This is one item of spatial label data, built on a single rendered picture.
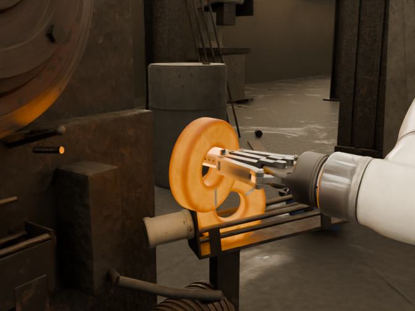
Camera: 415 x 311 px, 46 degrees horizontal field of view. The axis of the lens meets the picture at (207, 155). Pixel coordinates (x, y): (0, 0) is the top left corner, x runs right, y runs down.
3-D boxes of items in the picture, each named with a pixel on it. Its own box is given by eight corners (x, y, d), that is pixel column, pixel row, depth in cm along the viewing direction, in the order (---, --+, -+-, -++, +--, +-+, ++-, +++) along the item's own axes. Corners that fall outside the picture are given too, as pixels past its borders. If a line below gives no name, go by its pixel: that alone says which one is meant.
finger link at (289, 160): (291, 160, 70) (295, 158, 71) (227, 146, 77) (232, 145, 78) (288, 186, 71) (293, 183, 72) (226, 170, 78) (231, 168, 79)
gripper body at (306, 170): (311, 216, 65) (251, 199, 70) (335, 200, 71) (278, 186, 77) (317, 161, 63) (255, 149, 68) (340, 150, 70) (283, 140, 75)
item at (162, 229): (144, 242, 96) (140, 213, 95) (187, 232, 99) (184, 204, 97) (150, 253, 91) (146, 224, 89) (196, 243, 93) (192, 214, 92)
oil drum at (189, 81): (133, 181, 368) (129, 62, 348) (183, 166, 415) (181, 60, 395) (196, 195, 334) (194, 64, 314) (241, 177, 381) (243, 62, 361)
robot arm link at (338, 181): (373, 214, 69) (333, 204, 72) (382, 152, 66) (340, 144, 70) (351, 233, 61) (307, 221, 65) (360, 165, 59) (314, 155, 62)
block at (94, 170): (58, 284, 95) (49, 165, 89) (89, 269, 101) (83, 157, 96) (95, 300, 89) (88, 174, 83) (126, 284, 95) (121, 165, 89)
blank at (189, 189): (163, 129, 71) (181, 133, 69) (223, 107, 83) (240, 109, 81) (170, 223, 77) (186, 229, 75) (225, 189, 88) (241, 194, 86)
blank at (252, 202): (217, 252, 100) (222, 259, 97) (173, 199, 95) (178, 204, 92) (273, 205, 102) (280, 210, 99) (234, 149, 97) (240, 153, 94)
